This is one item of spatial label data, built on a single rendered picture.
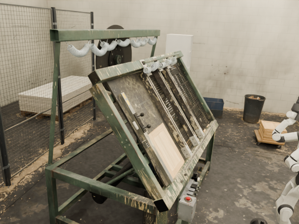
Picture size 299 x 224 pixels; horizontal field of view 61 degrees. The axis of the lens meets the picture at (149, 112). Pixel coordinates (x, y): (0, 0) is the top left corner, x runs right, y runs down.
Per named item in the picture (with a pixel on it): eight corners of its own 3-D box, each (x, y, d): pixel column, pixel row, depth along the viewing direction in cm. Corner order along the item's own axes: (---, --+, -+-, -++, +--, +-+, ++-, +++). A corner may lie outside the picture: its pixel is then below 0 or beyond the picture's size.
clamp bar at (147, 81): (185, 159, 282) (204, 152, 270) (132, 65, 277) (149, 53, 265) (187, 155, 291) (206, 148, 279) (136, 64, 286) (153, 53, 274)
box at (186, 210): (190, 224, 209) (193, 206, 203) (176, 219, 214) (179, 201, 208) (194, 214, 219) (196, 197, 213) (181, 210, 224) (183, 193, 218)
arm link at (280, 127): (282, 120, 265) (269, 133, 273) (281, 122, 256) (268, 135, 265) (291, 127, 262) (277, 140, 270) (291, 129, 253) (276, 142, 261)
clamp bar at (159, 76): (193, 147, 311) (210, 140, 299) (145, 62, 306) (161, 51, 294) (195, 143, 320) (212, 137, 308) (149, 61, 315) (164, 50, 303)
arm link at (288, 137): (275, 142, 273) (298, 139, 261) (273, 145, 262) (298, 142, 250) (272, 131, 273) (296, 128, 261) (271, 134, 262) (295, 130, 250)
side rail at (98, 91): (152, 201, 219) (162, 198, 214) (88, 89, 214) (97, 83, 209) (155, 197, 224) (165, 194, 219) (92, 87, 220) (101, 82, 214)
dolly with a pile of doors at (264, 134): (284, 150, 513) (288, 131, 500) (256, 146, 524) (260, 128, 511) (277, 138, 570) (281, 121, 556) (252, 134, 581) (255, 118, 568)
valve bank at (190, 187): (190, 219, 239) (193, 198, 231) (175, 214, 244) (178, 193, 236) (203, 190, 282) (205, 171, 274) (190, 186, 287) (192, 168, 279)
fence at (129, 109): (168, 184, 238) (171, 182, 236) (118, 95, 234) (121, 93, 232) (170, 181, 242) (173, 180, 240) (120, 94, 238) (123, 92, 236)
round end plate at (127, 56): (100, 98, 287) (99, 24, 261) (96, 98, 290) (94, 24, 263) (133, 85, 356) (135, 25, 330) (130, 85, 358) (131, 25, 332)
